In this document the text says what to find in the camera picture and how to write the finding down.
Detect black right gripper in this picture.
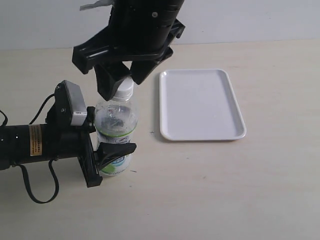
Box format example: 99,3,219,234
72,19,185,100

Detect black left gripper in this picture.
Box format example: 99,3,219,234
44,104,137,188

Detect white bottle cap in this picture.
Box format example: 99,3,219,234
114,77,134,101

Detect clear plastic drink bottle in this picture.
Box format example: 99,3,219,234
93,91,139,178

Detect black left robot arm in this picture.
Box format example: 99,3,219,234
0,106,137,188

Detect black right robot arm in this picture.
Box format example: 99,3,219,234
72,0,185,101

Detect white rectangular tray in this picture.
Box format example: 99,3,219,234
159,68,247,142

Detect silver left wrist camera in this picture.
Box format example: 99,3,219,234
63,80,87,126

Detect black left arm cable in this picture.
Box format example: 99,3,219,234
0,93,61,204

